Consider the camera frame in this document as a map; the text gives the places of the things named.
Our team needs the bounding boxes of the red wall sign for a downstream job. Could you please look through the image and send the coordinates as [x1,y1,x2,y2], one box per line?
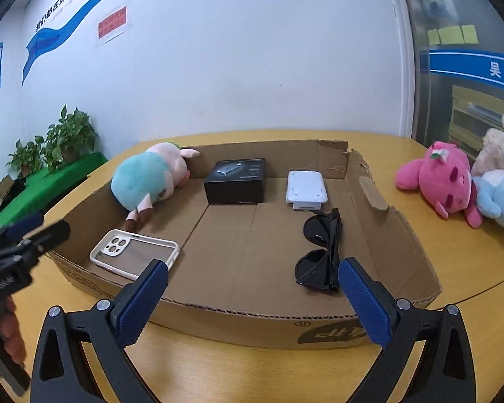
[96,5,132,46]

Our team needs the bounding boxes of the black charger box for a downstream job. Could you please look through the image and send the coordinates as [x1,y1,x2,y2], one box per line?
[203,158,266,206]

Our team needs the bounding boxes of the wooden desktop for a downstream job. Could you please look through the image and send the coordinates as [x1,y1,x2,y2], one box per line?
[0,129,504,403]

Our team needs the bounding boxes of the blue and white plush toy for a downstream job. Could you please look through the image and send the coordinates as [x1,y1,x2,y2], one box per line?
[472,170,504,233]

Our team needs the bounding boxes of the white power bank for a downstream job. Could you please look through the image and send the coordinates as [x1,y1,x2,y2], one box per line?
[286,170,329,212]

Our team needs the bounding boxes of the cardboard box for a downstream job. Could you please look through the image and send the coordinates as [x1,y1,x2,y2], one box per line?
[46,138,444,350]

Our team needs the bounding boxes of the person's left hand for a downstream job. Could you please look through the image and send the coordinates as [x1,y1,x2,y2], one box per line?
[0,296,29,370]

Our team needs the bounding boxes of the yellow shelf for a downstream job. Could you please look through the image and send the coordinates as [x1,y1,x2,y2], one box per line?
[447,85,504,156]

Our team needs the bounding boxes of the large potted green plant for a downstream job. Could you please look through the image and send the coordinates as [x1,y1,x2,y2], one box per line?
[42,104,99,173]

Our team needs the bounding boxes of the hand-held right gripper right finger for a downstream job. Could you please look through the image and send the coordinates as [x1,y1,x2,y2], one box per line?
[337,257,476,403]

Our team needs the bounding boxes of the pink plush toy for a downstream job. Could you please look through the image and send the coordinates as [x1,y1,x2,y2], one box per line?
[395,140,484,229]

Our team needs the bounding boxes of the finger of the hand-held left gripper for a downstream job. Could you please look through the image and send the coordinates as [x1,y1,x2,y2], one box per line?
[23,219,72,255]
[4,213,45,238]

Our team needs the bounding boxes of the beige plush toy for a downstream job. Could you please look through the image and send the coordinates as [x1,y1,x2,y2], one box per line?
[470,111,504,177]

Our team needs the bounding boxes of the white clear phone case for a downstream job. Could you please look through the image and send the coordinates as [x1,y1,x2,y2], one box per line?
[89,229,181,282]

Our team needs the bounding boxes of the teal and pink pig plush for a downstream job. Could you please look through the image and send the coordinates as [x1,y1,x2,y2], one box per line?
[110,142,201,223]

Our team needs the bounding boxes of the black sunglasses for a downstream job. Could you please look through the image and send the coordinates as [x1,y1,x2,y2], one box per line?
[294,208,345,291]

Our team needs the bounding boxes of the blue wave wall decal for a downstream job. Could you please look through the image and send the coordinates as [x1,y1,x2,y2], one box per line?
[21,0,202,87]

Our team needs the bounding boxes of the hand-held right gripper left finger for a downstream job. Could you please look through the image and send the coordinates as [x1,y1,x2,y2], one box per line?
[31,259,171,403]

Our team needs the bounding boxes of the small potted green plant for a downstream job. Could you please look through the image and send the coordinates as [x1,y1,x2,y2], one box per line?
[6,135,47,177]

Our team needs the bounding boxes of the green cloth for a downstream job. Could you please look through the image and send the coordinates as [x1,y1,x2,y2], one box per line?
[0,152,109,236]

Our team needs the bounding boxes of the blue glass door sign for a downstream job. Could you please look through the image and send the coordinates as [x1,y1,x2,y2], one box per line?
[428,49,504,93]

